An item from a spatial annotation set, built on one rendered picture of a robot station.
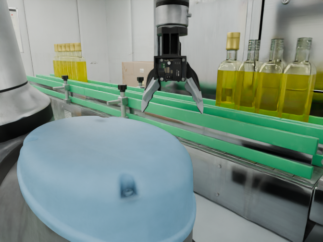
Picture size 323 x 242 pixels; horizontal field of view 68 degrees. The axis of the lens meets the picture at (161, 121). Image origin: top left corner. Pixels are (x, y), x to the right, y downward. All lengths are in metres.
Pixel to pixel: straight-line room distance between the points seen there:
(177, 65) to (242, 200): 0.33
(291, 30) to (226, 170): 0.42
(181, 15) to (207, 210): 0.45
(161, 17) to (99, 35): 6.45
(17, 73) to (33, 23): 6.12
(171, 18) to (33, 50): 5.83
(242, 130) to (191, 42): 0.54
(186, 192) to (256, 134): 0.40
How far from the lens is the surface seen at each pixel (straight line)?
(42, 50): 6.36
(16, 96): 0.23
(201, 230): 0.56
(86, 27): 6.84
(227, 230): 0.57
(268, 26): 0.81
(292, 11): 0.79
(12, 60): 0.24
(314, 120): 0.68
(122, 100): 0.81
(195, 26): 0.99
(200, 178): 0.64
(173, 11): 0.56
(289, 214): 0.56
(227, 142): 0.58
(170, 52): 0.54
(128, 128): 0.19
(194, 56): 0.99
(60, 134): 0.18
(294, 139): 0.51
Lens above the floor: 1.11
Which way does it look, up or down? 16 degrees down
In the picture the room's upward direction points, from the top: straight up
